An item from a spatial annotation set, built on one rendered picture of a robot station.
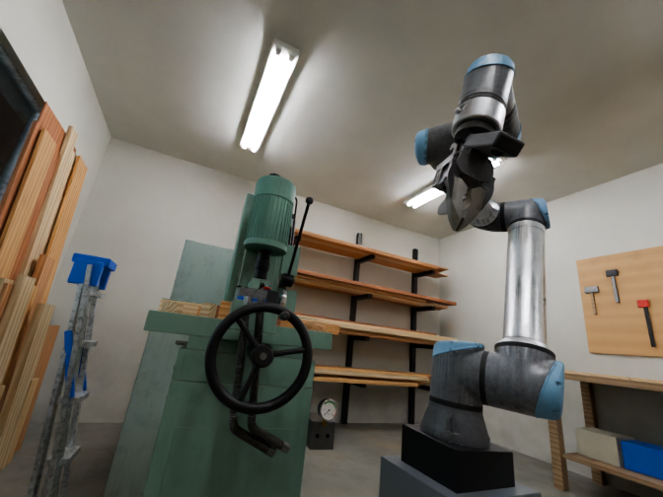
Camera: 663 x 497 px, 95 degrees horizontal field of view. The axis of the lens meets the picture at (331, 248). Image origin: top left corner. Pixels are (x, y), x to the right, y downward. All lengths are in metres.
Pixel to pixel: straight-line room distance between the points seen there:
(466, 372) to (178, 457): 0.84
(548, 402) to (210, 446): 0.91
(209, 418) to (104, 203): 3.04
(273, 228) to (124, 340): 2.58
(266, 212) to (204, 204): 2.59
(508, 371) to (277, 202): 0.96
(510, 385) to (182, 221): 3.37
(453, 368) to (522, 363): 0.18
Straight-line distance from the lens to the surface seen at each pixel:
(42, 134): 2.59
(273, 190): 1.29
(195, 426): 1.10
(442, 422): 1.03
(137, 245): 3.68
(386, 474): 1.13
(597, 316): 3.84
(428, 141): 0.84
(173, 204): 3.79
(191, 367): 1.07
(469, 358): 1.02
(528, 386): 0.99
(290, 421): 1.13
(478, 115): 0.66
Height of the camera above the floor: 0.86
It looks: 18 degrees up
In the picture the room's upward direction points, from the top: 6 degrees clockwise
